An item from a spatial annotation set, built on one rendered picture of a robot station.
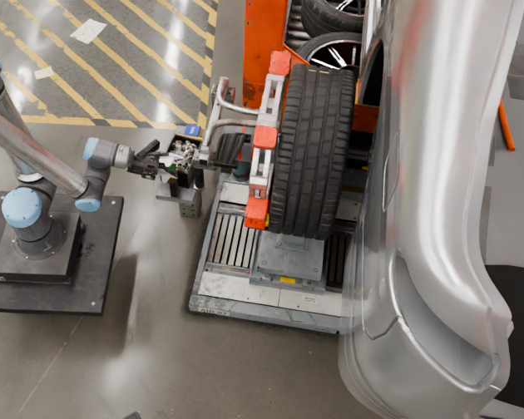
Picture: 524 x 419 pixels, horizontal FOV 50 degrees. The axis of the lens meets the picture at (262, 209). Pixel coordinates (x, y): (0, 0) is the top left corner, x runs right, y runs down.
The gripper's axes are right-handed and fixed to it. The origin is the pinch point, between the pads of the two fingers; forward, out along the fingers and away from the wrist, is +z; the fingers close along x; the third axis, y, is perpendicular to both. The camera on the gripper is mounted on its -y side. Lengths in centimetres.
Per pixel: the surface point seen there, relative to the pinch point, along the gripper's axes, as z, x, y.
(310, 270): 69, -39, 11
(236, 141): 16.2, 32.3, 6.6
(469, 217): 55, 105, 69
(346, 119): 49, 52, 2
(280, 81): 27, 43, -17
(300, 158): 37, 42, 14
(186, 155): 1.8, -20.0, -20.7
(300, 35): 53, -43, -148
